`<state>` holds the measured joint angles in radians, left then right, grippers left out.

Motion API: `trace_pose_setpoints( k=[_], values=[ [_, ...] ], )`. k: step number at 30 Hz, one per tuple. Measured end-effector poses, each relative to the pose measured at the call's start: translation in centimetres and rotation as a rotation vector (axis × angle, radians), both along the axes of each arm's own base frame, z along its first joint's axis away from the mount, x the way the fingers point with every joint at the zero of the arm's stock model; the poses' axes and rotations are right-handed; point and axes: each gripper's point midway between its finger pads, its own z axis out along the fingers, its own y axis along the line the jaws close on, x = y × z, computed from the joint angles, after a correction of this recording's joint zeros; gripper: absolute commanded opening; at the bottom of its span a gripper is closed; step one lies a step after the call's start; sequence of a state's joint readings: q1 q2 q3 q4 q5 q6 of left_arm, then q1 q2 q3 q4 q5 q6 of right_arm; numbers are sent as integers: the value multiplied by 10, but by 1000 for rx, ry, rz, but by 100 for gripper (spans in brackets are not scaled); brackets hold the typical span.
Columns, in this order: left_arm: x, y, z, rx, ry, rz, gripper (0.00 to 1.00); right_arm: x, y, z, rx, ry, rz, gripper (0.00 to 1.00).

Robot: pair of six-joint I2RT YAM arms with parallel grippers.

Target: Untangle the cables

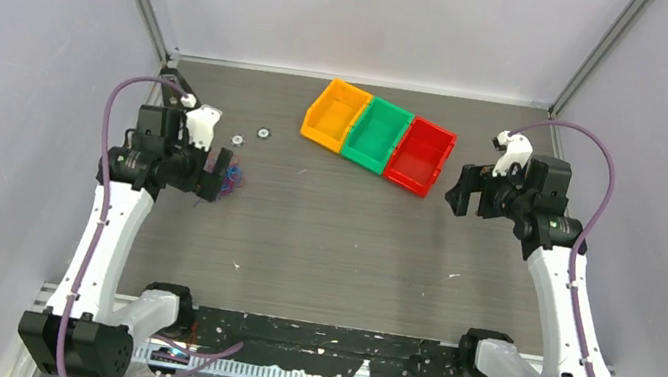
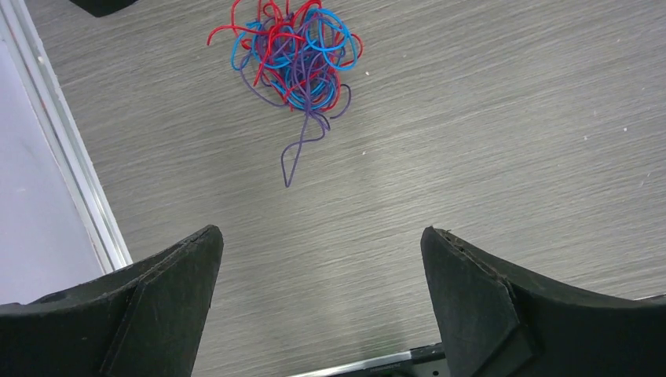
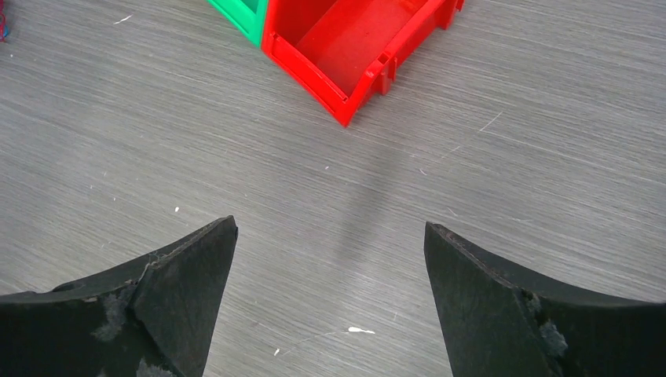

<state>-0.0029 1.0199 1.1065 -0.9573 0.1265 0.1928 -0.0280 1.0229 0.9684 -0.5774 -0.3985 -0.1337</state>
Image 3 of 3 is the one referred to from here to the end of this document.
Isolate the green plastic bin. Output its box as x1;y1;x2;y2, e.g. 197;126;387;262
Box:
208;0;269;49

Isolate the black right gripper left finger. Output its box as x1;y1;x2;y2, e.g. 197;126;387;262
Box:
1;216;238;376

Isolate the red plastic bin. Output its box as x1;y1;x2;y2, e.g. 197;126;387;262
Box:
262;0;464;126

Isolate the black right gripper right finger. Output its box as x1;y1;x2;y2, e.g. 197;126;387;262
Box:
424;222;665;377

